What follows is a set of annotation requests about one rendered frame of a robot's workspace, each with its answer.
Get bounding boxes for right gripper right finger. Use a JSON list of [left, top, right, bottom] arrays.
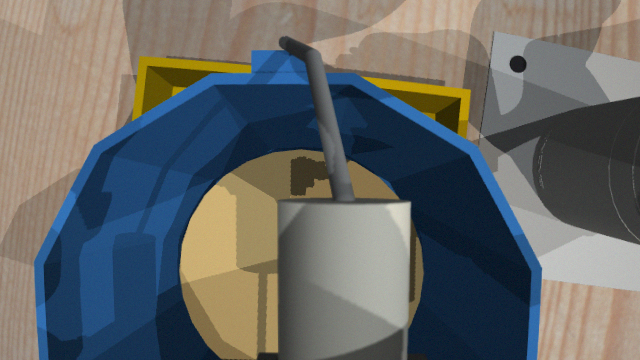
[[407, 354, 428, 360]]

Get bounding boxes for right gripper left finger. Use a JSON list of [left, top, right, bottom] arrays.
[[256, 352, 278, 360]]

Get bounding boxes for yellow square tray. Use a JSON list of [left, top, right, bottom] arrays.
[[132, 56, 471, 139]]

